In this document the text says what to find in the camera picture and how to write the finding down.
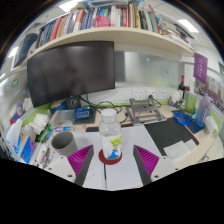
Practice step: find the dark wine bottle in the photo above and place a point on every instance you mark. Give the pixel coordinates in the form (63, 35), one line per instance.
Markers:
(181, 89)

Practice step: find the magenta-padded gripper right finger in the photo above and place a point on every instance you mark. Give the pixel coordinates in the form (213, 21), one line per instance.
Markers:
(166, 166)

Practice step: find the group photo poster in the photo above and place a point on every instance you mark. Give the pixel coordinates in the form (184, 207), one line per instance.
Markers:
(213, 91)

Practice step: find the black computer monitor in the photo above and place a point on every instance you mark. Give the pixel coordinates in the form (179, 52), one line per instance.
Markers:
(70, 71)

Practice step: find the white tissue pile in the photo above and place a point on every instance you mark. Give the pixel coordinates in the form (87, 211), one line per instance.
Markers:
(38, 122)

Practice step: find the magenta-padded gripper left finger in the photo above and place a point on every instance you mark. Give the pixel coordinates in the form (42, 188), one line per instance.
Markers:
(60, 166)

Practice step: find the flat round red coaster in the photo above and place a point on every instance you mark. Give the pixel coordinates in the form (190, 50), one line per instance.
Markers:
(103, 161)

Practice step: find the purple water bottle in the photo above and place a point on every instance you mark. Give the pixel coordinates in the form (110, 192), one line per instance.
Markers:
(202, 113)

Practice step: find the handwritten white paper sheet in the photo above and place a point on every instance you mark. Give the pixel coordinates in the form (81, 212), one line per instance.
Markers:
(96, 175)

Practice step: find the black desk mat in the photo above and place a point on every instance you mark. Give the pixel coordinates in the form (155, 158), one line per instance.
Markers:
(166, 133)

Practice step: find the blue and white tissue box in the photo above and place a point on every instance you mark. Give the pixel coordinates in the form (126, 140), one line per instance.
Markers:
(23, 145)

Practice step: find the white wall socket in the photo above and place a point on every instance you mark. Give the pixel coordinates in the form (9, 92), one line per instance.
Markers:
(151, 93)
(163, 93)
(137, 93)

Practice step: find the white tissue pack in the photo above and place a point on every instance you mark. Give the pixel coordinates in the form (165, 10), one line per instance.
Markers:
(211, 126)

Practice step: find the small white container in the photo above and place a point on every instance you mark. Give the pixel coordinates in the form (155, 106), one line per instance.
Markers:
(175, 98)

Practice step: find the folded white paper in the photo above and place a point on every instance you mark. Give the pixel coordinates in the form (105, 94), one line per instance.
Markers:
(178, 150)

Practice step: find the blue circuit board box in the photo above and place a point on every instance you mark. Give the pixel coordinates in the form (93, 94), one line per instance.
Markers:
(83, 113)

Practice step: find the clear plastic box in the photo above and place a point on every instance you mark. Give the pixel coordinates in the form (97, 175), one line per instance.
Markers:
(62, 118)

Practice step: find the blank white paper sheet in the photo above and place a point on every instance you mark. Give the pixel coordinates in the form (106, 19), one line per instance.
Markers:
(121, 175)

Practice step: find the grey cup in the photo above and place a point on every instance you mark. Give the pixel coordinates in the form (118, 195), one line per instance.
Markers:
(65, 145)

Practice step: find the grey metal laptop stand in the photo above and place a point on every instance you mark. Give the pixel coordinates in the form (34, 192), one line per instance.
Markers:
(146, 115)

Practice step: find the purple hanging banner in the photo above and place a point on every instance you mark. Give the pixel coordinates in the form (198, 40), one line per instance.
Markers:
(200, 68)

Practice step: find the dark blue small mat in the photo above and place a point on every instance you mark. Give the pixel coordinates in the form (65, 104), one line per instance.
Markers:
(195, 128)

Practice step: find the clear plastic drink bottle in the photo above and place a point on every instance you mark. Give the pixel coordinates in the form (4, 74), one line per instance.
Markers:
(110, 136)

